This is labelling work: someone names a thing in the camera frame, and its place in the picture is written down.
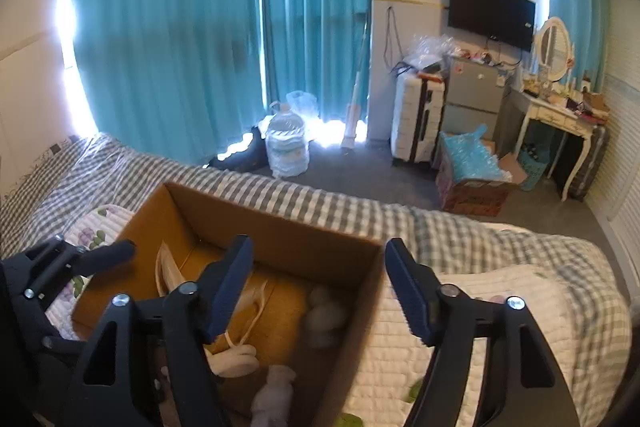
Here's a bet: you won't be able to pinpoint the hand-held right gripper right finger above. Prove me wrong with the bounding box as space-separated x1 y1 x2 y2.
384 237 583 427

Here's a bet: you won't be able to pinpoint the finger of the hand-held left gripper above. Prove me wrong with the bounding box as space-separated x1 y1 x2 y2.
22 299 101 358
0 235 137 304

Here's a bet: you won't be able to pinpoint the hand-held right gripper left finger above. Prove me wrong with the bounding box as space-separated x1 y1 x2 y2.
62 234 256 427

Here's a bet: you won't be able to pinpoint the white items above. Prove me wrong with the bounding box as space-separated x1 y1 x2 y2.
154 241 273 379

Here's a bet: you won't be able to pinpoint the brown cardboard box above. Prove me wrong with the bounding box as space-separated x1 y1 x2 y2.
70 181 387 427

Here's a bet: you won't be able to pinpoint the white fluffy plush toy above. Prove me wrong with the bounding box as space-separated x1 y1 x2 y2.
249 363 299 427
304 284 351 350

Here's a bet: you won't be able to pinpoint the bed with grey checked sheet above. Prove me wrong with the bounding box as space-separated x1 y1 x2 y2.
0 132 635 427

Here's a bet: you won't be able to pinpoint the printed cardboard box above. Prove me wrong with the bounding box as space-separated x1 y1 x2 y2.
434 132 527 216

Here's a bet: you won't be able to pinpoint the black boots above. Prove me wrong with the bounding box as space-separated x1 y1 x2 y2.
207 126 271 173

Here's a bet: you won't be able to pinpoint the blue plastic bag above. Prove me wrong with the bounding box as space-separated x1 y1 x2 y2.
442 124 514 184

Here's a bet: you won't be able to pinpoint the large clear water bottle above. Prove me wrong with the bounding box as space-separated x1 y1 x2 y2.
264 101 310 178

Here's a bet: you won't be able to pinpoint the teal storage basket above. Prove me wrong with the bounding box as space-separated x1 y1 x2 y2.
517 146 549 192

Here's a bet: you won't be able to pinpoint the white hard-shell suitcase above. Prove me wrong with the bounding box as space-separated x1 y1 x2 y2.
389 69 447 166

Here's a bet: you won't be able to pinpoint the grey mini fridge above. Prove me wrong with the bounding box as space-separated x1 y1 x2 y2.
440 56 507 144

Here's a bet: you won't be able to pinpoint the dark hard-shell suitcase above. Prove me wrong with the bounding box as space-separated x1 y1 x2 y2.
566 124 612 203

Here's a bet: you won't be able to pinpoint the wide teal curtain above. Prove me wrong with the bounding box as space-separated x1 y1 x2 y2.
66 0 265 166

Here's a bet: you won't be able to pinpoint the white vanity table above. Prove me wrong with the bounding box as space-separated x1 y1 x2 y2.
512 86 600 202

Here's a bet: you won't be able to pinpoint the clear plastic wrap pile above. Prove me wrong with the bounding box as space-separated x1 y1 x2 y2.
401 32 457 74

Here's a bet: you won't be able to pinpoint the white louvered wardrobe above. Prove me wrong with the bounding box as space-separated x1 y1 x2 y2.
584 0 640 290

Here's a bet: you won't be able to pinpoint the white oval vanity mirror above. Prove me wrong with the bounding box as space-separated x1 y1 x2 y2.
531 17 576 84

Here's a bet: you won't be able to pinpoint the narrow teal curtain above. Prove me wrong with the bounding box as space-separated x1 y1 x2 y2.
254 0 376 134

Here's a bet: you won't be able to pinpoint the hanging wall cable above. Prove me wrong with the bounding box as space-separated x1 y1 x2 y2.
384 4 405 74

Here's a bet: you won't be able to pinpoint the black wall television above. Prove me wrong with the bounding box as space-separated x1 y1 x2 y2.
447 0 537 53

